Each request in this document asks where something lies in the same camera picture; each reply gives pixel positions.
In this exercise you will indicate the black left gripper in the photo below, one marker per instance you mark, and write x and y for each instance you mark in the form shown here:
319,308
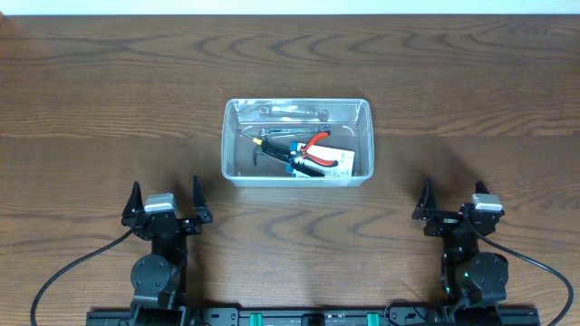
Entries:
166,222

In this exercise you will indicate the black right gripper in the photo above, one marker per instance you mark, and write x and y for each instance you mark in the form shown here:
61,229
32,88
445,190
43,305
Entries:
444,221

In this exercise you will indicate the white teal product card package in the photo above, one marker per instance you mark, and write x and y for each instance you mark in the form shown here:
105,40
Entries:
345,160

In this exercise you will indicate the clear plastic container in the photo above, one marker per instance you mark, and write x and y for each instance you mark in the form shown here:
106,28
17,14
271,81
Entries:
350,122

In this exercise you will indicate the red handled cutting pliers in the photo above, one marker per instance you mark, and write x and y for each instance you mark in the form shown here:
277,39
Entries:
311,152

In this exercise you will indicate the black yellow screwdriver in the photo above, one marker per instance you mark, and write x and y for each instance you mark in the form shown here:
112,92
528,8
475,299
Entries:
264,147

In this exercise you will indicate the silver combination wrench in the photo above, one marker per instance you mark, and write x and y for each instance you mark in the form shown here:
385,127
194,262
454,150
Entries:
266,132

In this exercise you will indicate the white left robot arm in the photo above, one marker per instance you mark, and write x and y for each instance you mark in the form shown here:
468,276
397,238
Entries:
159,279

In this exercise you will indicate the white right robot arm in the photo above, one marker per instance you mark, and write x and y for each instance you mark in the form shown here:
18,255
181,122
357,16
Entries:
474,281

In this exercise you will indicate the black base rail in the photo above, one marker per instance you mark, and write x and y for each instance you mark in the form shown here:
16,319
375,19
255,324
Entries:
397,314

